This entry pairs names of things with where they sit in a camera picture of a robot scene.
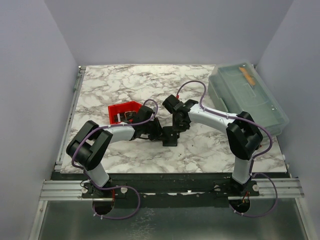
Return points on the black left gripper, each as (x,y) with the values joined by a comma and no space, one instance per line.
(158,131)

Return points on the aluminium rail frame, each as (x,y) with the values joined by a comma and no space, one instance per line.
(200,149)

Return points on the orange tool inside box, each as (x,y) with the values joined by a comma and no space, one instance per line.
(247,76)

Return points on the black leather card holder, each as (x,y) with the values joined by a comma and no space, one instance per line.
(169,137)

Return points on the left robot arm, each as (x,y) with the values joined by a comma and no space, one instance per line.
(89,145)

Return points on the green plastic storage box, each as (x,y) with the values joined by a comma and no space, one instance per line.
(230,92)

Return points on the red plastic bin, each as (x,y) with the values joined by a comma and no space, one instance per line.
(122,107)

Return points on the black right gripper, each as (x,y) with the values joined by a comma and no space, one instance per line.
(179,128)

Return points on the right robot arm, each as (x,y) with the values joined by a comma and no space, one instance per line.
(243,134)

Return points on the black card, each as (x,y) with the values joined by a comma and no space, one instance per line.
(124,116)

